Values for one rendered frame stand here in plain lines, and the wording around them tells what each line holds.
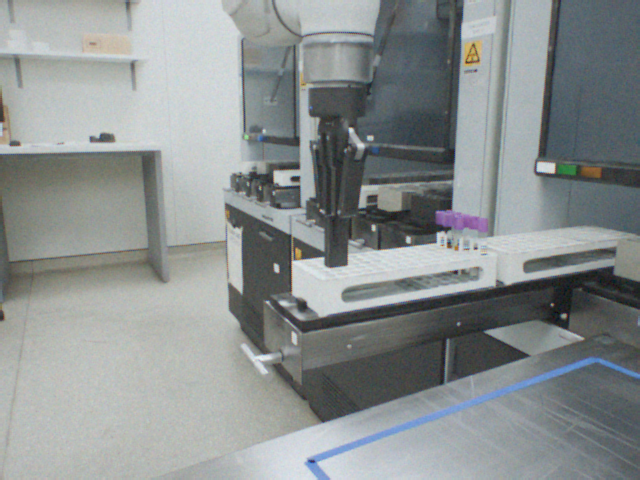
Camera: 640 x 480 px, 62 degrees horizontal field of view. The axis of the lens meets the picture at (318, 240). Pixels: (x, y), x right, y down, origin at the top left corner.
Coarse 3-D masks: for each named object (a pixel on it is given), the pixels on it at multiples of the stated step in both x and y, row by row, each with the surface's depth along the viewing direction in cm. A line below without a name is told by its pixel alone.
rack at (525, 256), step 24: (504, 240) 90; (528, 240) 90; (552, 240) 90; (576, 240) 89; (600, 240) 89; (504, 264) 82; (528, 264) 96; (552, 264) 95; (576, 264) 94; (600, 264) 90
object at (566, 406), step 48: (480, 384) 50; (528, 384) 50; (576, 384) 50; (624, 384) 50; (336, 432) 43; (384, 432) 43; (432, 432) 43; (480, 432) 43; (528, 432) 43; (576, 432) 43; (624, 432) 43
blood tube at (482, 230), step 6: (480, 222) 79; (486, 222) 79; (480, 228) 79; (486, 228) 79; (480, 234) 79; (486, 234) 79; (480, 240) 79; (486, 240) 79; (480, 246) 80; (486, 246) 80; (480, 252) 80; (486, 252) 80; (480, 270) 80; (480, 276) 81
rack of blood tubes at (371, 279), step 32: (352, 256) 80; (384, 256) 79; (416, 256) 80; (448, 256) 79; (480, 256) 79; (320, 288) 68; (352, 288) 81; (384, 288) 82; (416, 288) 81; (448, 288) 77
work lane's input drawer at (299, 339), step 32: (512, 288) 81; (544, 288) 84; (288, 320) 71; (320, 320) 68; (352, 320) 70; (384, 320) 71; (416, 320) 73; (448, 320) 76; (480, 320) 78; (512, 320) 81; (288, 352) 70; (320, 352) 67; (352, 352) 70
